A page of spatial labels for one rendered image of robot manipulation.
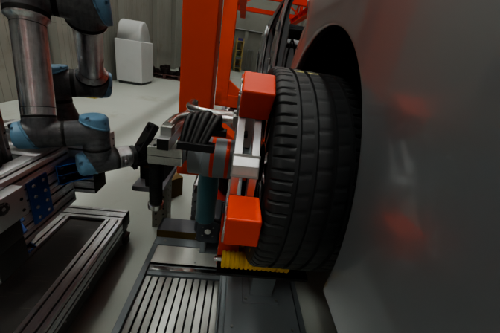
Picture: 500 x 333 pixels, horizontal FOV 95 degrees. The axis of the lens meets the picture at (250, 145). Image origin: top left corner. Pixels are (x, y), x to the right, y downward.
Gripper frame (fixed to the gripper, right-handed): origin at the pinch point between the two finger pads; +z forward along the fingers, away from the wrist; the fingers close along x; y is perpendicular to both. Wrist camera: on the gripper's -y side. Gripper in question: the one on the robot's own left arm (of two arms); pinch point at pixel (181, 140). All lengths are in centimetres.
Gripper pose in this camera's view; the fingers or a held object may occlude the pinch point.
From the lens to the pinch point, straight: 99.1
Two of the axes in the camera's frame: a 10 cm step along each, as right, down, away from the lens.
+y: -1.4, 9.2, 3.6
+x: 7.2, 3.4, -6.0
